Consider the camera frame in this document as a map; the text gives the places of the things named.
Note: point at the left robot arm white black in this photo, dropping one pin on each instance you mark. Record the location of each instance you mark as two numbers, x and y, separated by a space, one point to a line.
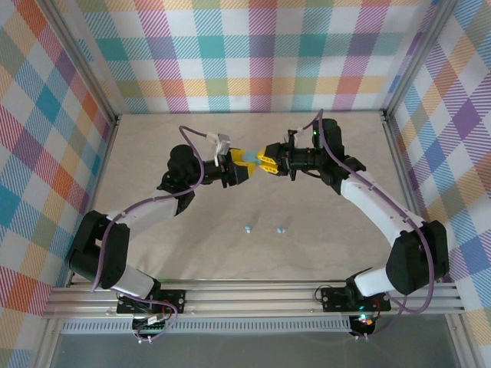
145 214

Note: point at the aluminium frame post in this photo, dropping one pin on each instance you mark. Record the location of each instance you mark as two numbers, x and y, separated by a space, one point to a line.
81 57
418 57

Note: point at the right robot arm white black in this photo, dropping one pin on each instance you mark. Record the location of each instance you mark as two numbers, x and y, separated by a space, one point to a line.
376 207

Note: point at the teal earbud charging case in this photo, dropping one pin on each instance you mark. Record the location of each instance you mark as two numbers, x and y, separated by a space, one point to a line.
251 156

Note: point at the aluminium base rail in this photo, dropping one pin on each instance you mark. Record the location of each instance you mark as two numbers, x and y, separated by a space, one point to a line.
249 299

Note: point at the grey metal panel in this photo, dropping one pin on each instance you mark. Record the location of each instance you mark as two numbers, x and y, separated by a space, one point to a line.
249 352

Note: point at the aluminium side rail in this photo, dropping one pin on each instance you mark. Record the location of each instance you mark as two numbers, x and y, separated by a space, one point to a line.
95 191
413 191

